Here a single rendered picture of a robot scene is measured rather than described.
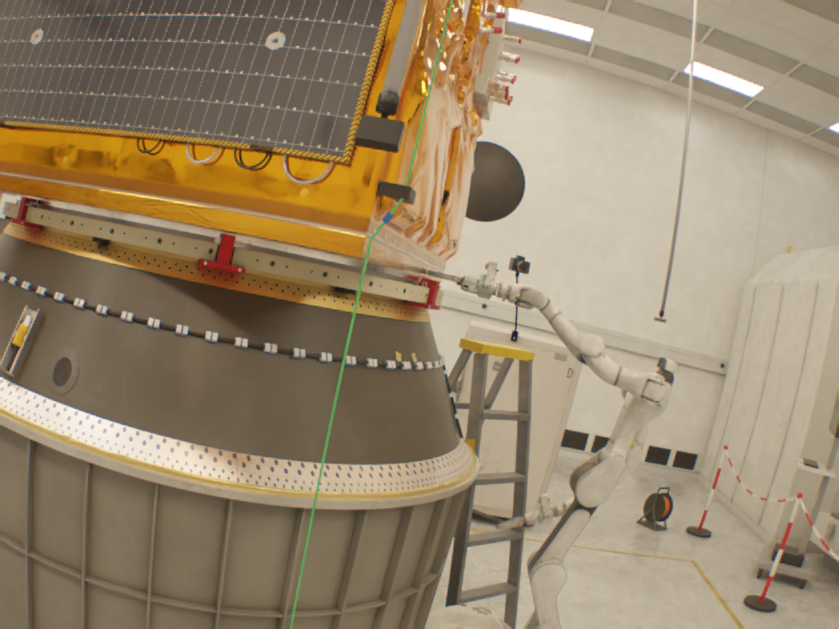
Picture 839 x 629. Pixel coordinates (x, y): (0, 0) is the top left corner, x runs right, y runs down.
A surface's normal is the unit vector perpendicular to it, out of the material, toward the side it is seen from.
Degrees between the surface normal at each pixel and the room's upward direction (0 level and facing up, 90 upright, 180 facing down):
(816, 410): 90
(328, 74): 90
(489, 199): 90
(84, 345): 62
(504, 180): 90
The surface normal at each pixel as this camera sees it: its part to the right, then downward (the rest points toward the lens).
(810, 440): -0.11, 0.03
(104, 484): 0.11, 0.08
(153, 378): 0.26, -0.37
